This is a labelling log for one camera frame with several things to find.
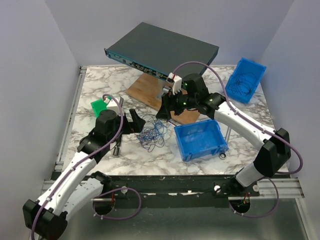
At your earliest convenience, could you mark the grey network switch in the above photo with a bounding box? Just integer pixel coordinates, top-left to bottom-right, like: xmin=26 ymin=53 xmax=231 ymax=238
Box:
xmin=104 ymin=22 xmax=219 ymax=81

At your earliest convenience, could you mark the aluminium frame rail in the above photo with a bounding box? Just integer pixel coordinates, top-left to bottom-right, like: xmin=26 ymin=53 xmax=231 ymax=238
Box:
xmin=27 ymin=65 xmax=307 ymax=240

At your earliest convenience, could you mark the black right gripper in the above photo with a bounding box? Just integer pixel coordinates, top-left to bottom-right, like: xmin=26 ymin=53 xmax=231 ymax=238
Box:
xmin=157 ymin=86 xmax=199 ymax=119

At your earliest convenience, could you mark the brown wooden board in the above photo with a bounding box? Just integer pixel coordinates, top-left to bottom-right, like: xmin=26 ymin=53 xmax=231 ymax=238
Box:
xmin=126 ymin=73 xmax=200 ymax=124

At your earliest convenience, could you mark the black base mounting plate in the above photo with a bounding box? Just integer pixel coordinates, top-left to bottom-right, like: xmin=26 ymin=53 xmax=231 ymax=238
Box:
xmin=91 ymin=172 xmax=260 ymax=213

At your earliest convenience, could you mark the silver ratchet wrench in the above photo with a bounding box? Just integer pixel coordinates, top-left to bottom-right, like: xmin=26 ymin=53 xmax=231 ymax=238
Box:
xmin=219 ymin=127 xmax=232 ymax=160

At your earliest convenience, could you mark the small metal cylinder socket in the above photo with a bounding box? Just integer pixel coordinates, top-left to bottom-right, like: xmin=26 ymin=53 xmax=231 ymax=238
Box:
xmin=112 ymin=146 xmax=120 ymax=157

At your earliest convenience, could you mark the far blue plastic bin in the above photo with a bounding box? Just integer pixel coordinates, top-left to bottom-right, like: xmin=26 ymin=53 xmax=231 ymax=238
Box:
xmin=225 ymin=57 xmax=267 ymax=104

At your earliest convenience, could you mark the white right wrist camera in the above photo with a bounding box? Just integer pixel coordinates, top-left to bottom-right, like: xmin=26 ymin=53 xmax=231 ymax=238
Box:
xmin=166 ymin=72 xmax=182 ymax=95

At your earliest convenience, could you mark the near blue plastic bin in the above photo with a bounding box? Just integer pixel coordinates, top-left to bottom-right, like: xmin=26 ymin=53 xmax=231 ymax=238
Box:
xmin=174 ymin=119 xmax=229 ymax=162

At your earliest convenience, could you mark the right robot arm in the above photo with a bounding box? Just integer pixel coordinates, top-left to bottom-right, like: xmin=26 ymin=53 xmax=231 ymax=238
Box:
xmin=156 ymin=73 xmax=291 ymax=196

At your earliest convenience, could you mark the green plastic bin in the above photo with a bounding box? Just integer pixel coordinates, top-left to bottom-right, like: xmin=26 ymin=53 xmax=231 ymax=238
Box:
xmin=90 ymin=98 xmax=107 ymax=118

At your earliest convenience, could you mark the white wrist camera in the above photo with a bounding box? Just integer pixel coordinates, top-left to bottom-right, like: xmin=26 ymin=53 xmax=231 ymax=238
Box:
xmin=104 ymin=96 xmax=124 ymax=116
xmin=166 ymin=72 xmax=182 ymax=95

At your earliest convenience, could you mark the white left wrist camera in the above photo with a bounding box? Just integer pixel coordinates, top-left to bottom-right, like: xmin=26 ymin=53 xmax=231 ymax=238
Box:
xmin=104 ymin=96 xmax=124 ymax=116

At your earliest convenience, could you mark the grey metal bracket fixture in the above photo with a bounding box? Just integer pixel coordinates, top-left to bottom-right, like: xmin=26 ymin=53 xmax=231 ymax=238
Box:
xmin=156 ymin=85 xmax=172 ymax=100

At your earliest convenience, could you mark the blue plastic bin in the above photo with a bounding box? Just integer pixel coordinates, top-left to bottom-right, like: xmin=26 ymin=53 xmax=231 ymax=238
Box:
xmin=174 ymin=119 xmax=229 ymax=162
xmin=225 ymin=57 xmax=267 ymax=104

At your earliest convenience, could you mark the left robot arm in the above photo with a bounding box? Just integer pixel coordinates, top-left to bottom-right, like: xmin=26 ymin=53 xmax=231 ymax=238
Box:
xmin=22 ymin=109 xmax=146 ymax=240

